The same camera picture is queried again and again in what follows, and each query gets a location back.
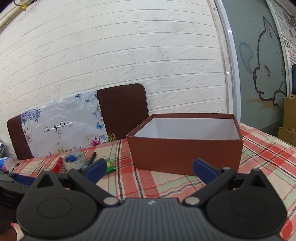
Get red rectangular box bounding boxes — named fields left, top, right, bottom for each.
left=52, top=157, right=63, bottom=173

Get clear patterned tape roll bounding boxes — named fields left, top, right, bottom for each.
left=63, top=151, right=88, bottom=171

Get blue tape roll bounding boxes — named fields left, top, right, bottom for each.
left=65, top=155, right=77, bottom=162

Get small green box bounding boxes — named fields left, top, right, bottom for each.
left=106, top=158, right=115, bottom=175

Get blue handled marker pen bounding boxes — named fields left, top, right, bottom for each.
left=84, top=152, right=97, bottom=168

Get person's left hand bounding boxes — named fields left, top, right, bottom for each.
left=1, top=205, right=22, bottom=241

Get blue floral tissue pack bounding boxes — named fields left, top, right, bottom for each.
left=0, top=157, right=15, bottom=171

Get plaid tablecloth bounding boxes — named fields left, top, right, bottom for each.
left=10, top=122, right=296, bottom=241

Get floral plastic bag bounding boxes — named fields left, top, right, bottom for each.
left=20, top=89, right=108, bottom=158

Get brown cardboard storage box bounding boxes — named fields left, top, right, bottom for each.
left=126, top=113, right=243, bottom=175

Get dark brown wooden headboard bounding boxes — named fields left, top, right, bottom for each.
left=7, top=83, right=149, bottom=160

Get frosted glass cartoon door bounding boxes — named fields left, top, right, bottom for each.
left=215, top=1, right=287, bottom=136

